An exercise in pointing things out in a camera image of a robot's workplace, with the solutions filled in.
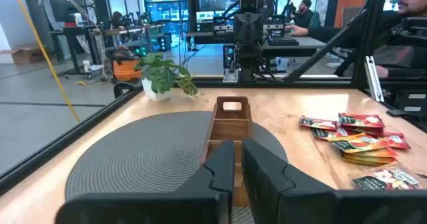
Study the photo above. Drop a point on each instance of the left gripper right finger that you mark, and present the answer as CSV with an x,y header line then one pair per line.
x,y
267,184

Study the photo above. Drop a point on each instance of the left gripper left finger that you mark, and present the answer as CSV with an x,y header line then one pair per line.
x,y
220,170

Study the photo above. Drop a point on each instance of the beige vanilla tea sachet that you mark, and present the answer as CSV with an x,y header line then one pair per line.
x,y
383,180

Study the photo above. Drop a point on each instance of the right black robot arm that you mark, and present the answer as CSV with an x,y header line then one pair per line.
x,y
248,62

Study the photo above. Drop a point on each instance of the wooden tea organizer box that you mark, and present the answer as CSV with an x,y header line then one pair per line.
x,y
230,127

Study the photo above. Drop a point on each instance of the black keyboard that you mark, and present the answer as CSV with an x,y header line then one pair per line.
x,y
283,40

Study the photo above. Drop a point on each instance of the person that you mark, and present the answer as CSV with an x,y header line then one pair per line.
x,y
413,0
303,15

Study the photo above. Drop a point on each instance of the grey desk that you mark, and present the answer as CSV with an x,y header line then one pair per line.
x,y
310,45

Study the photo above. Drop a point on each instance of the round grey woven placemat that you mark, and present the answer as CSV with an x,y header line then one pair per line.
x,y
140,150

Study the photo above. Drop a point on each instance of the green plant in white pot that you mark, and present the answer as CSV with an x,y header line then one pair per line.
x,y
160,74

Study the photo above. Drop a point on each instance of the black computer with green lights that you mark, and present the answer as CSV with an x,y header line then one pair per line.
x,y
140,50

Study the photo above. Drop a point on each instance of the orange shop vacuum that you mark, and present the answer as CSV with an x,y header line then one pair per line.
x,y
125,70

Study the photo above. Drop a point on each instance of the white bottle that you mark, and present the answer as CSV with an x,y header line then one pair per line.
x,y
86,66

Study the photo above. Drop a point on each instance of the black workbench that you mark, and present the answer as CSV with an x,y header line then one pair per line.
x,y
74,44

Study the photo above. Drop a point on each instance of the cardboard box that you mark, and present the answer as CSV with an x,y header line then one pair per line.
x,y
26,54

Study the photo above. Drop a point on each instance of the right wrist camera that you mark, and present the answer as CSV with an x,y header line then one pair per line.
x,y
249,0

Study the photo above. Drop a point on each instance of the silver metal bracket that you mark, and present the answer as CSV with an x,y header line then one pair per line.
x,y
373,80

